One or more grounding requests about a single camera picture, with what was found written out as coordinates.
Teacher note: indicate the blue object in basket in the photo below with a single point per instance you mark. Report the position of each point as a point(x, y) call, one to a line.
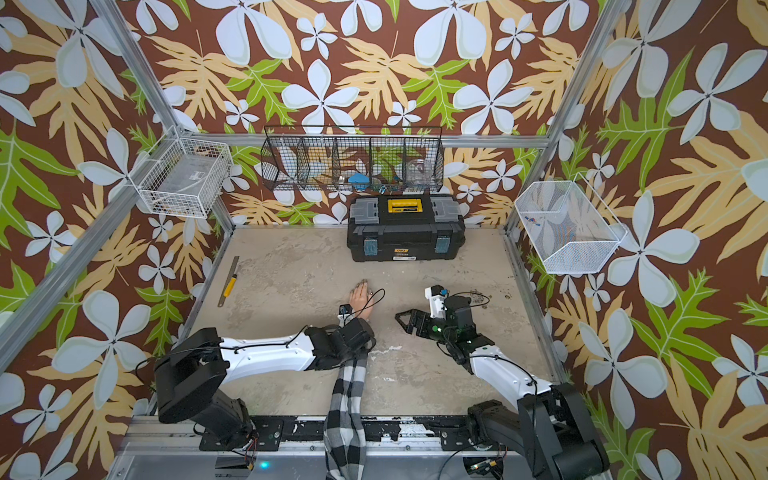
point(359, 179)

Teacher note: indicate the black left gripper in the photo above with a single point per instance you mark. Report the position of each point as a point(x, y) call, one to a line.
point(367, 347)

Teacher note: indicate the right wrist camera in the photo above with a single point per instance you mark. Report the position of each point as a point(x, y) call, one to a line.
point(436, 296)

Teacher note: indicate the white mesh basket right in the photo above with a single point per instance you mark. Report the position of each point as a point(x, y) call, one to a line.
point(571, 228)

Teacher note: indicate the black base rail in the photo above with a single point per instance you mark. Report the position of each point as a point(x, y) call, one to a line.
point(277, 433)

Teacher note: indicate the black wire basket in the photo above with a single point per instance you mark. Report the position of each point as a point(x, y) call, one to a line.
point(395, 158)

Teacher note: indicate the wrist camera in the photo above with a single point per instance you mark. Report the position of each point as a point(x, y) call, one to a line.
point(436, 296)
point(345, 311)

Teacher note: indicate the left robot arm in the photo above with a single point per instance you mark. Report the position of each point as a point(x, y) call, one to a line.
point(189, 378)

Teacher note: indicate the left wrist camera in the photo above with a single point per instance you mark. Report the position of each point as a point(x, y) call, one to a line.
point(345, 311)

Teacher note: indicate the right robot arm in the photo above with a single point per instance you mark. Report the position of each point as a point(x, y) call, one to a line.
point(550, 425)

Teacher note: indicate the black toolbox yellow handle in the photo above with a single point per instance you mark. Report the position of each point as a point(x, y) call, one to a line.
point(405, 228)

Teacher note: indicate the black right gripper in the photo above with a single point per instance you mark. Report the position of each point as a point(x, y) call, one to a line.
point(417, 316)

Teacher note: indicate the white wire basket left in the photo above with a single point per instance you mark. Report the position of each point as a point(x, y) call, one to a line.
point(182, 175)

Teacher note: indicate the mannequin hand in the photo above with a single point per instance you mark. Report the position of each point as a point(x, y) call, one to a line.
point(361, 300)

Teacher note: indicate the plaid sleeved mannequin forearm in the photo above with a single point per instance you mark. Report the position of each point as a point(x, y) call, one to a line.
point(343, 431)

